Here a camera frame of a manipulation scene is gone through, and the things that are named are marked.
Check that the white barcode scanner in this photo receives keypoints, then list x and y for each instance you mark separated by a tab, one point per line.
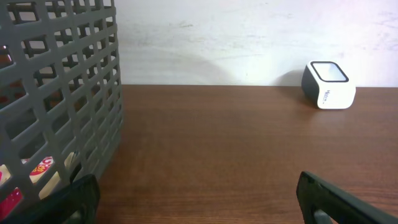
327	86

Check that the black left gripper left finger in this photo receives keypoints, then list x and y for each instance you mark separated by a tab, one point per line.
76	203

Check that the cream biscuit packet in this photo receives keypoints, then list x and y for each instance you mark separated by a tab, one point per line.
11	201

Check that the grey plastic mesh basket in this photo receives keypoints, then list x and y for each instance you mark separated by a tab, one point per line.
60	91

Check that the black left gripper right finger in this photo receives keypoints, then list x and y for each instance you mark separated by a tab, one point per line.
322	202

